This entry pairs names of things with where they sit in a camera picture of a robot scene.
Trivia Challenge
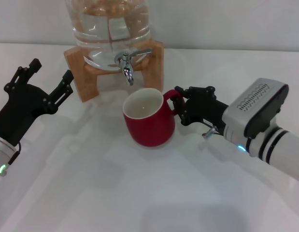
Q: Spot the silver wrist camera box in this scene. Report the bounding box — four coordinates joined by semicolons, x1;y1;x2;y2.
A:
223;77;289;140

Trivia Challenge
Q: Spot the wooden dispenser stand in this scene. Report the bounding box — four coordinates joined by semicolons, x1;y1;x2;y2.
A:
63;38;164;103

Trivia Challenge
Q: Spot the glass water dispenser jar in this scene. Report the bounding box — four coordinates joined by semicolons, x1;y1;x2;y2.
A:
64;0;153;73

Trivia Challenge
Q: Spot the red ceramic cup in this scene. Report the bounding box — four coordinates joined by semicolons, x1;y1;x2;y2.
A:
122;87;186;147

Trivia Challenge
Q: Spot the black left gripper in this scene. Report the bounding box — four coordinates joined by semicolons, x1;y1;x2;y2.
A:
0;58;74;147

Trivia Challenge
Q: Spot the chrome faucet spout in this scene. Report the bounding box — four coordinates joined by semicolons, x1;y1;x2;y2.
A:
114;52;135;87

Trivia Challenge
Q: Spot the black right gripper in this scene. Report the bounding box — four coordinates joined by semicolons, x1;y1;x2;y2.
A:
172;86;229;136

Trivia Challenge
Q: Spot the black cable with metal plug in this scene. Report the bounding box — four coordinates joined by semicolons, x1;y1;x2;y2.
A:
202;126;225;140
4;142;22;170

